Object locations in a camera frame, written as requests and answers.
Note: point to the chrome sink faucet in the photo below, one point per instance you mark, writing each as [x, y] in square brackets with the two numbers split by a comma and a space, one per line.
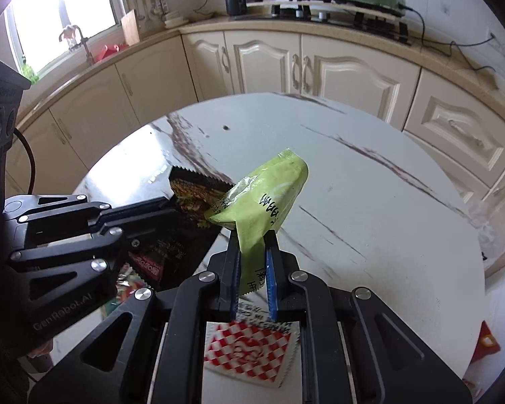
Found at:
[86, 48]

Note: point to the round marble table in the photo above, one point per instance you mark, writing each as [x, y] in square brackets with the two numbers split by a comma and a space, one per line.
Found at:
[383, 219]

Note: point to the kitchen window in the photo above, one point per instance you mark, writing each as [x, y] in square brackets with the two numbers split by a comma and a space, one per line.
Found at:
[67, 8]

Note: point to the stack of white dishes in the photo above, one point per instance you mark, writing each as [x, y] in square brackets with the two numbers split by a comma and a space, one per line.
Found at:
[176, 20]

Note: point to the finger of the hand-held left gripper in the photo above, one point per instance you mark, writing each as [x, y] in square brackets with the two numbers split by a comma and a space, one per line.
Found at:
[67, 210]
[88, 248]

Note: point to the black electric kettle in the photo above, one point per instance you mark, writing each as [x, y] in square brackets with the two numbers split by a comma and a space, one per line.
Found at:
[235, 0]

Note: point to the white wall outlet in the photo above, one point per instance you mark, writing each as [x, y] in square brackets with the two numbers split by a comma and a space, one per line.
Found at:
[503, 48]

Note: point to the green snack packet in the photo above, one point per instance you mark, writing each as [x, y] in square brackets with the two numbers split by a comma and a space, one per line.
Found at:
[269, 185]

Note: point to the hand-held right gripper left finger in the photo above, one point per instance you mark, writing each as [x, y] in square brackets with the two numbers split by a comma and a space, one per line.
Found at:
[235, 269]

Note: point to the black gas stove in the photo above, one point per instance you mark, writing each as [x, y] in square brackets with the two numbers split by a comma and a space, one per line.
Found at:
[378, 29]

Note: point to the black snack packet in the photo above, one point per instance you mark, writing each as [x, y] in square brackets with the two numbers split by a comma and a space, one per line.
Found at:
[185, 252]

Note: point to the pale wooden board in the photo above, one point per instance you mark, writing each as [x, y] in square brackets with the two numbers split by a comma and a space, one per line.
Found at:
[320, 7]

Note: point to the green soap bottle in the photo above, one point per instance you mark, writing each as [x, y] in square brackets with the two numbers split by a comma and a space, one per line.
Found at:
[29, 73]

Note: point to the red snack bag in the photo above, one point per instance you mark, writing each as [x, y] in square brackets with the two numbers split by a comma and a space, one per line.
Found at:
[486, 341]

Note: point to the red checkered snack packet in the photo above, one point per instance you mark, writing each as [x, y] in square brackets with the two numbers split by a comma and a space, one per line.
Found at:
[248, 349]
[128, 280]

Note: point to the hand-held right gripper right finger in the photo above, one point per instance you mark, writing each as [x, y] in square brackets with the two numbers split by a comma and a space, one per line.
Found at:
[271, 273]

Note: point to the wooden cutting board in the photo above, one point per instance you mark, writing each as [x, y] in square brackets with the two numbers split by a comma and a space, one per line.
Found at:
[130, 29]

